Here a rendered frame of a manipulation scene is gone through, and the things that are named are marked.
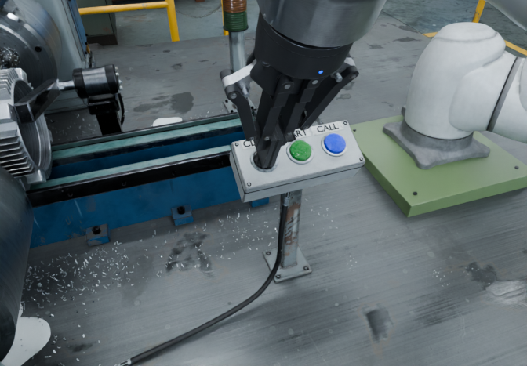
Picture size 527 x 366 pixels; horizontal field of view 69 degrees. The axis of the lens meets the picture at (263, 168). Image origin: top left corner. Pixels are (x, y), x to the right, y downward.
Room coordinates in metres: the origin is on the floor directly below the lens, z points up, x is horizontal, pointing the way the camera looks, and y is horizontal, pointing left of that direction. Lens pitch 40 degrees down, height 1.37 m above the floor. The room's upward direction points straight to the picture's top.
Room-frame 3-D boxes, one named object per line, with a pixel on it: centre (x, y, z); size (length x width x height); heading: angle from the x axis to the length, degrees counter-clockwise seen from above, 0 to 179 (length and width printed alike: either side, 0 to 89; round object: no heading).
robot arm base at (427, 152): (0.77, -0.40, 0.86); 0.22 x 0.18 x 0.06; 15
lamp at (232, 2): (0.97, 0.07, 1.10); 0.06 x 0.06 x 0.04
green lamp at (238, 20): (0.97, 0.07, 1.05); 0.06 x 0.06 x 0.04
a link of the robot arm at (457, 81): (0.75, -0.41, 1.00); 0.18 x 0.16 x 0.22; 54
